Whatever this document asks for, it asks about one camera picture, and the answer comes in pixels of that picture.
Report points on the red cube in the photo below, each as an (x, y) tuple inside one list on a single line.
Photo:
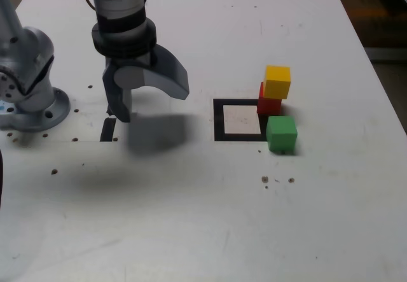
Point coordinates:
[(268, 106)]

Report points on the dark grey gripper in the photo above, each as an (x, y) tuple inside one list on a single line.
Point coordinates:
[(128, 60)]

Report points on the black tape square outline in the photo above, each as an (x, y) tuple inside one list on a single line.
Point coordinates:
[(218, 119)]

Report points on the green cube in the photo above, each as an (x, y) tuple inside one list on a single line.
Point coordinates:
[(281, 134)]

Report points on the yellow cube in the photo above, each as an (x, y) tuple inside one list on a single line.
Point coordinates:
[(276, 81)]

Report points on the black tape strip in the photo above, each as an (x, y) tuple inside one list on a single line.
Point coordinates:
[(107, 130)]

